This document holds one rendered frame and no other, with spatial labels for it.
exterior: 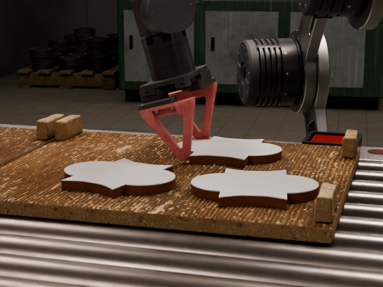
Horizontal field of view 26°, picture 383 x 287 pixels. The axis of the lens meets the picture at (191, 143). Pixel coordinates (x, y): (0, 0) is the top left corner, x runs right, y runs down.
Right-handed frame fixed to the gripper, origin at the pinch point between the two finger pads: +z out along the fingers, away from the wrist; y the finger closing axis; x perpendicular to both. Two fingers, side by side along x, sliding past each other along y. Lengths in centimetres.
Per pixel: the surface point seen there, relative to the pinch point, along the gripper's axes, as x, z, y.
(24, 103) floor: -294, 22, -516
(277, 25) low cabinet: -80, 13, -548
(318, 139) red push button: 13.2, 5.8, -15.9
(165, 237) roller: 3.4, 3.9, 27.2
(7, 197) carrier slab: -13.6, -2.7, 24.1
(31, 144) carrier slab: -21.8, -4.7, 0.6
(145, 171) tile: -1.7, -0.5, 14.4
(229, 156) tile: 5.6, 1.7, 4.9
